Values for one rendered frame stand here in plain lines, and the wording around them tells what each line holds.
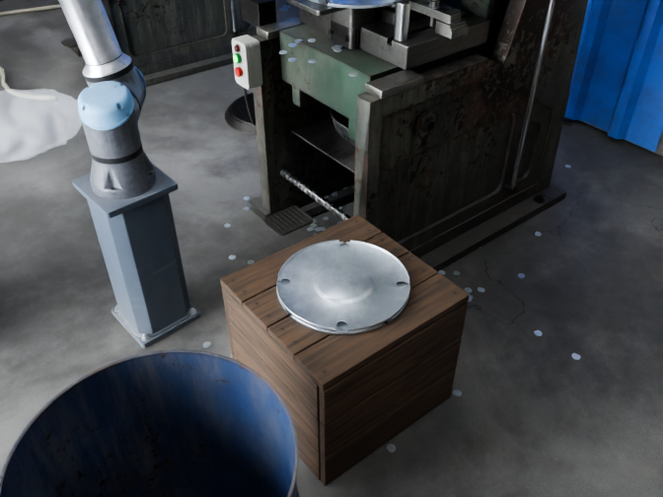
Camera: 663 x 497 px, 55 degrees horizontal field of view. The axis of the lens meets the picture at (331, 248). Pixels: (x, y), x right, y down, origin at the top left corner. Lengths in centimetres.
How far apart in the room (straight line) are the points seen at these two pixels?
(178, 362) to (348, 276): 45
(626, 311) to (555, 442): 54
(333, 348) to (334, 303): 12
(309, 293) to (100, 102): 61
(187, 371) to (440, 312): 54
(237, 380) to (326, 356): 22
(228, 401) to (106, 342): 74
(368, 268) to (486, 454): 51
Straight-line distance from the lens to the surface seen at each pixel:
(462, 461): 156
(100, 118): 148
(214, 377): 114
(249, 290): 140
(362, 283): 138
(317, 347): 127
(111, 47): 160
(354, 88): 167
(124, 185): 155
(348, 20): 172
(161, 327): 181
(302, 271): 142
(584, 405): 174
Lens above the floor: 129
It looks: 39 degrees down
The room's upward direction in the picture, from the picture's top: straight up
